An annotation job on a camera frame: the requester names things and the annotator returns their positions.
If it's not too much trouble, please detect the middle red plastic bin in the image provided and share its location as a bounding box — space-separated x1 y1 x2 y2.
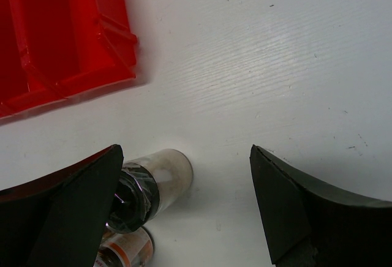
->
1 0 63 118

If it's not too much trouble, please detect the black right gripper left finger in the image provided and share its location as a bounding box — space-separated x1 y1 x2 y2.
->
1 145 123 266

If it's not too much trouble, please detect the right red plastic bin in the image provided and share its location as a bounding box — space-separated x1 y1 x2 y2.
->
9 0 137 98

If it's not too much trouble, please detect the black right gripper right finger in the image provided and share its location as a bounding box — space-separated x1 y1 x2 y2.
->
250 145 391 266

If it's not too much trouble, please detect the red plastic bin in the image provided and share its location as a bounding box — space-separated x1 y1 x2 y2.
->
9 0 137 98
1 0 63 118

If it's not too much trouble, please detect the yellow cap sauce bottle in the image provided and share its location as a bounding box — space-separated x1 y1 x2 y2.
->
93 227 155 267

